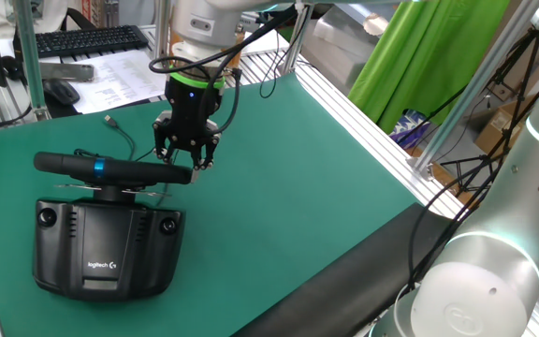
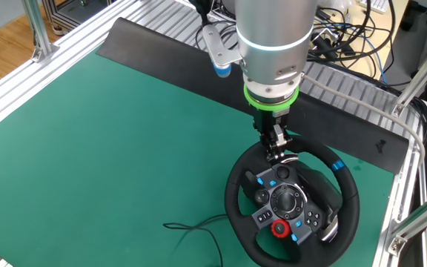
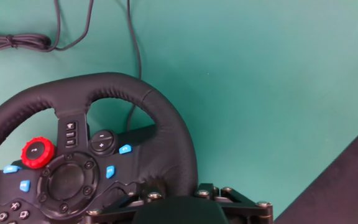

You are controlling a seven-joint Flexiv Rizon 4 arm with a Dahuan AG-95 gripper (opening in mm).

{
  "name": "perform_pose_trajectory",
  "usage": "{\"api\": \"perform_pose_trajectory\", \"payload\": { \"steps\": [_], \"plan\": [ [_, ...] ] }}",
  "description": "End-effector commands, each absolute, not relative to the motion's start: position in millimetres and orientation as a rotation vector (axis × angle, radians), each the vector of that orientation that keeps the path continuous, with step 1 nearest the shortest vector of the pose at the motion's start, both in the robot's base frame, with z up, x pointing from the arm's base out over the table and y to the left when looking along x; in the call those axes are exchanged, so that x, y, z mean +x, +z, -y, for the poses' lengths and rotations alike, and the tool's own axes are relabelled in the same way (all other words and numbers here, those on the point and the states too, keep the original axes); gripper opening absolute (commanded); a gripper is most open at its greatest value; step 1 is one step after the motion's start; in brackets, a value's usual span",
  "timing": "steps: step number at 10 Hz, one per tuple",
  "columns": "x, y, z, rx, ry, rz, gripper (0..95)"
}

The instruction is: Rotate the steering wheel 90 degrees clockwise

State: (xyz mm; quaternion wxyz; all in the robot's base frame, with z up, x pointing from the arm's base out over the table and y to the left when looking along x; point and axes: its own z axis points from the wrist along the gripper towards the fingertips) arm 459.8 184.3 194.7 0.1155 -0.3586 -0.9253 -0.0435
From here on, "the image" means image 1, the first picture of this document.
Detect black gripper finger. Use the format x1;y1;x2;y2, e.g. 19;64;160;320
189;133;222;184
153;119;177;163

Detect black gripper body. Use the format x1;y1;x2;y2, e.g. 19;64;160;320
154;77;226;151

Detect black leather steering wheel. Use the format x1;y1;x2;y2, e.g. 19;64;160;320
33;150;194;198

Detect black Logitech wheel base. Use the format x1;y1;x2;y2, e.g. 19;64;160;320
32;184;186;302

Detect white printed paper sheet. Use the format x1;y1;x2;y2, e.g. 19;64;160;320
66;50;170;115

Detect green table mat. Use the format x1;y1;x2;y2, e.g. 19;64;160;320
0;74;420;337

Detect black computer mouse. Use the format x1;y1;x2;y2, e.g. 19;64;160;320
42;78;81;106

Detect silver metal plate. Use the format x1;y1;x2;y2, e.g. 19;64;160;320
38;62;95;83

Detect black computer keyboard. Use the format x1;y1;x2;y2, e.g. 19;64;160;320
12;24;150;60

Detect grey plastic storage box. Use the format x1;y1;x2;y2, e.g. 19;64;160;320
299;4;392;95

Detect blue white patterned bag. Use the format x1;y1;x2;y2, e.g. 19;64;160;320
388;109;432;150

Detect green cloth curtain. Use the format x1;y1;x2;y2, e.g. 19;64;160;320
347;0;512;135

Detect black tripod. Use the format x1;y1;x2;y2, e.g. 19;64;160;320
440;27;539;198

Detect open cardboard box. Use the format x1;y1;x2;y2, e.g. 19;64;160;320
473;93;537;158

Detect green wrist adapter ring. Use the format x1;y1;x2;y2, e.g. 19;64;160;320
166;65;227;90

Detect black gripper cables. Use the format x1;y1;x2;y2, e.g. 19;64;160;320
149;4;299;137

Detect black USB cable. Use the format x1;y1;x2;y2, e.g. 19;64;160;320
73;114;177;163

